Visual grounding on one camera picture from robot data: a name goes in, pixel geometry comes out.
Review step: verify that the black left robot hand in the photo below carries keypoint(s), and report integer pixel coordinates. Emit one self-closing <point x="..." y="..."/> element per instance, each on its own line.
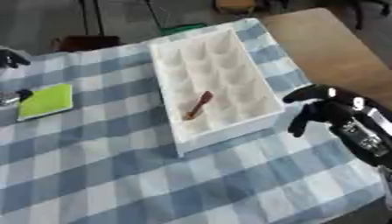
<point x="9" y="57"/>

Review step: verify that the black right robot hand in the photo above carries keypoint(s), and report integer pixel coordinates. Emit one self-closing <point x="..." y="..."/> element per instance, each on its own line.
<point x="334" y="109"/>

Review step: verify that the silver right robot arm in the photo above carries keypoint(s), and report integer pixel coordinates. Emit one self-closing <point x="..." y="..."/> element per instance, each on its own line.
<point x="365" y="140"/>

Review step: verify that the white compartment box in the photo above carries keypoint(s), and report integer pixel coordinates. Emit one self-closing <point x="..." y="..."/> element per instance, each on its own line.
<point x="214" y="84"/>

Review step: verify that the tan cardboard box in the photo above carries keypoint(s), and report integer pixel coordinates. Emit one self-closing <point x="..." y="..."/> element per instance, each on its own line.
<point x="235" y="5"/>

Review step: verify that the green flat pad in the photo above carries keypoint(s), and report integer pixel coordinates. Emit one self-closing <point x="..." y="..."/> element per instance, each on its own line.
<point x="46" y="102"/>

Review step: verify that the dark brown chair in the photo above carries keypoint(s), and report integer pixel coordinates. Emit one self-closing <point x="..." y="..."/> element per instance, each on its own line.
<point x="86" y="43"/>

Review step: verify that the black tripod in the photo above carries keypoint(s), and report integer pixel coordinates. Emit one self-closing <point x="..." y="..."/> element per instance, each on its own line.
<point x="97" y="16"/>

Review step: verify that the black chair legs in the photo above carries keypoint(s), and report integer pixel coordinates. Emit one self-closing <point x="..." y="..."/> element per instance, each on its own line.
<point x="368" y="8"/>

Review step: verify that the brown spoon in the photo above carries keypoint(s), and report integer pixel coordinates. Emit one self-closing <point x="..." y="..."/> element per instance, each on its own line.
<point x="198" y="105"/>

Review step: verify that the green flat object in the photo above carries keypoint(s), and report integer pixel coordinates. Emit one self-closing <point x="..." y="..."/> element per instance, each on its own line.
<point x="182" y="28"/>

